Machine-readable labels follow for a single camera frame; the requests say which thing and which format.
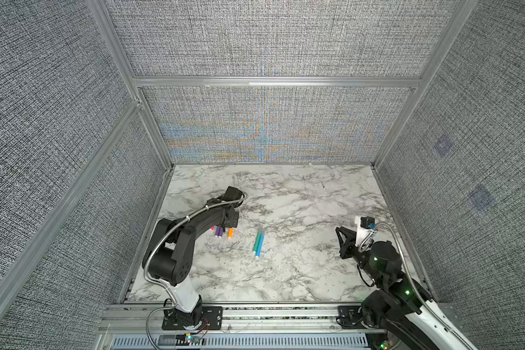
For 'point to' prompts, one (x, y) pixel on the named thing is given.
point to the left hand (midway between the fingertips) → (226, 216)
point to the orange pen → (230, 232)
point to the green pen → (256, 246)
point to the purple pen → (219, 232)
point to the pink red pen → (212, 228)
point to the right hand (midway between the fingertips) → (338, 225)
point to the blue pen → (260, 243)
